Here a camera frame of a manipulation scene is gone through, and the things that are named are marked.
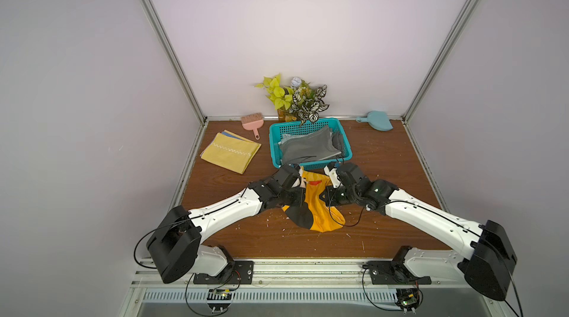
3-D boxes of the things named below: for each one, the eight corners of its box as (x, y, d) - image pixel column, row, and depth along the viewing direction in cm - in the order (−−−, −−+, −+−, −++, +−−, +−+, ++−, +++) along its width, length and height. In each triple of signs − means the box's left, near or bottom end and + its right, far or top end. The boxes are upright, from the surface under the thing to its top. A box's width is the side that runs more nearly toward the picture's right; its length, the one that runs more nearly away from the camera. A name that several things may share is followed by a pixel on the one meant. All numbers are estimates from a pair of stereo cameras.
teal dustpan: (359, 131, 119) (360, 128, 117) (354, 114, 128) (355, 110, 126) (391, 131, 119) (393, 128, 117) (384, 113, 128) (386, 110, 126)
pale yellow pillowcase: (200, 157, 108) (199, 155, 106) (223, 131, 119) (222, 129, 117) (241, 174, 101) (240, 172, 99) (261, 145, 112) (260, 143, 111)
